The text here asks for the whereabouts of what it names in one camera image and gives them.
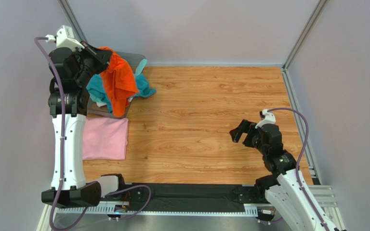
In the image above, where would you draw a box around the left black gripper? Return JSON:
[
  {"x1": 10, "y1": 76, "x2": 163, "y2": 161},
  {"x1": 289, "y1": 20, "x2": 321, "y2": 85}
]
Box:
[{"x1": 73, "y1": 41, "x2": 113, "y2": 87}]

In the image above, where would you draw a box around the orange t shirt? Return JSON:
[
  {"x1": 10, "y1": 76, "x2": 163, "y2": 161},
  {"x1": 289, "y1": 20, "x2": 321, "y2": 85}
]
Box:
[{"x1": 100, "y1": 47, "x2": 139, "y2": 117}]

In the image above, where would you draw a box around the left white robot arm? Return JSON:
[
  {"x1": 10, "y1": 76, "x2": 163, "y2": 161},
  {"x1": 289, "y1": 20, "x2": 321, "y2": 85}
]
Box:
[{"x1": 41, "y1": 38, "x2": 120, "y2": 208}]

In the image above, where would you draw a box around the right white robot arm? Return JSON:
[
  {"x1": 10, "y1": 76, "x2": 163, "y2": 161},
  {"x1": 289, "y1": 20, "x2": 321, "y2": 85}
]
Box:
[{"x1": 229, "y1": 120, "x2": 338, "y2": 231}]

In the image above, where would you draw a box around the dark teal t shirt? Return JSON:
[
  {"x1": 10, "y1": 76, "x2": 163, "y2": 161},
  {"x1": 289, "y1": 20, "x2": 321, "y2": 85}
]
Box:
[{"x1": 87, "y1": 73, "x2": 157, "y2": 113}]

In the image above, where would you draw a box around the light mint t shirt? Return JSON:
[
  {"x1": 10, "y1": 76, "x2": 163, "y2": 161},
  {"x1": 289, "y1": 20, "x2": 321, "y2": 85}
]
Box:
[{"x1": 134, "y1": 59, "x2": 148, "y2": 77}]

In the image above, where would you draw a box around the white cloth in bin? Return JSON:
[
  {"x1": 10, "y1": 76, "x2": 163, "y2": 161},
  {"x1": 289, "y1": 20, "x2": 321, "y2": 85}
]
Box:
[{"x1": 96, "y1": 102, "x2": 107, "y2": 107}]

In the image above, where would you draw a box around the clear plastic bin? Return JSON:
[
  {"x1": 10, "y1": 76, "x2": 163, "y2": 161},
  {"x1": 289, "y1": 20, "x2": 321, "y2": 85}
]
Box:
[{"x1": 87, "y1": 51, "x2": 146, "y2": 119}]

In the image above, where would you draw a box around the folded pink t shirt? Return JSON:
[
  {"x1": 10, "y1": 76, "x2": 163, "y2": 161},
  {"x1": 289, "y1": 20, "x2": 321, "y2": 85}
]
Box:
[{"x1": 82, "y1": 117, "x2": 129, "y2": 161}]

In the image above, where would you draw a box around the black base cloth strip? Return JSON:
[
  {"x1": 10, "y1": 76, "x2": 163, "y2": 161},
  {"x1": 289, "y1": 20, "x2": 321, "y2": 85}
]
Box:
[{"x1": 143, "y1": 183, "x2": 262, "y2": 213}]

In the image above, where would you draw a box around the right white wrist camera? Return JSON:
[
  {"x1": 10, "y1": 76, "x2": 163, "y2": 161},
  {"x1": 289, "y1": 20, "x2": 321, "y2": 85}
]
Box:
[{"x1": 255, "y1": 109, "x2": 276, "y2": 128}]

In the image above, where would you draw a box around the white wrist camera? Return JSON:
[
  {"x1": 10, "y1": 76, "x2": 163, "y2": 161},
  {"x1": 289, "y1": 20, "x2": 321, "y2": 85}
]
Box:
[
  {"x1": 255, "y1": 109, "x2": 276, "y2": 128},
  {"x1": 45, "y1": 25, "x2": 84, "y2": 51}
]

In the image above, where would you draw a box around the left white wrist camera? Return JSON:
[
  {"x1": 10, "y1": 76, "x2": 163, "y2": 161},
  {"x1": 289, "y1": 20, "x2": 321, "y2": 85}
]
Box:
[{"x1": 45, "y1": 25, "x2": 84, "y2": 51}]

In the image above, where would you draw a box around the aluminium frame rail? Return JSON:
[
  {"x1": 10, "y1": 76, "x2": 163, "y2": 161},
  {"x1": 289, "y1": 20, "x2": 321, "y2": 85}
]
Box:
[{"x1": 46, "y1": 176, "x2": 339, "y2": 231}]

